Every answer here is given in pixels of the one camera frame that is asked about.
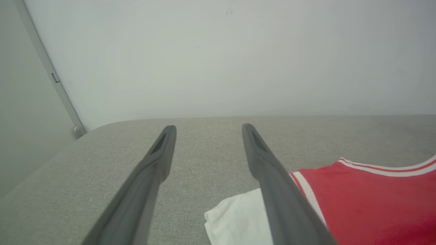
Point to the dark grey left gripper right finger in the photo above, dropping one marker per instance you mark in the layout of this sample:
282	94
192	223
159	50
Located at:
282	204

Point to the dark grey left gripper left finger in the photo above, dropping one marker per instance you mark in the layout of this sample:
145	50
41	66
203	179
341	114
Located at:
136	200

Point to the red jersey with white sleeves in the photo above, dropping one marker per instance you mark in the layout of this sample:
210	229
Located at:
368	204

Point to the grey wall trim strip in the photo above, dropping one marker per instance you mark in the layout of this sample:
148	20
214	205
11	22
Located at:
51	75

